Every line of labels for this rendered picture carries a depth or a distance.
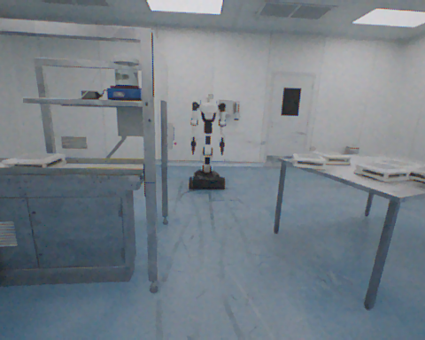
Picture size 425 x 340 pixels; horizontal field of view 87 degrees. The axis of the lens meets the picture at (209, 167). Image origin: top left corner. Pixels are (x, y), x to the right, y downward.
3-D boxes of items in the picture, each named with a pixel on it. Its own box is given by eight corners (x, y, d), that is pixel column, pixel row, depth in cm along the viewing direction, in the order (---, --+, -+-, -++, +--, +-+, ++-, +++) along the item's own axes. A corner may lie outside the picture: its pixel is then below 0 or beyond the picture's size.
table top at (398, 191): (378, 156, 277) (379, 153, 277) (516, 182, 178) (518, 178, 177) (278, 160, 226) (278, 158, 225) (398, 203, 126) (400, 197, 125)
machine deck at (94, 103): (151, 109, 163) (151, 103, 162) (142, 108, 127) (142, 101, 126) (60, 105, 156) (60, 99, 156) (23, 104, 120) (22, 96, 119)
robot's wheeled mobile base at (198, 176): (191, 177, 424) (192, 159, 416) (219, 177, 427) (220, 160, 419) (190, 188, 362) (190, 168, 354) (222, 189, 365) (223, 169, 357)
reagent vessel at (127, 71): (142, 88, 153) (141, 58, 148) (136, 86, 138) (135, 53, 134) (118, 88, 151) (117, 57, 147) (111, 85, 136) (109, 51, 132)
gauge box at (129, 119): (152, 135, 168) (151, 107, 163) (150, 136, 158) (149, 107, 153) (121, 135, 166) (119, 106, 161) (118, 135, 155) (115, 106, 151)
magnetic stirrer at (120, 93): (146, 103, 159) (146, 89, 157) (141, 102, 138) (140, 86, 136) (117, 102, 157) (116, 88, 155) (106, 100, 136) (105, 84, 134)
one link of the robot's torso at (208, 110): (197, 121, 385) (198, 99, 376) (217, 122, 387) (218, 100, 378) (197, 122, 356) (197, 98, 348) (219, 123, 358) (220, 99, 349)
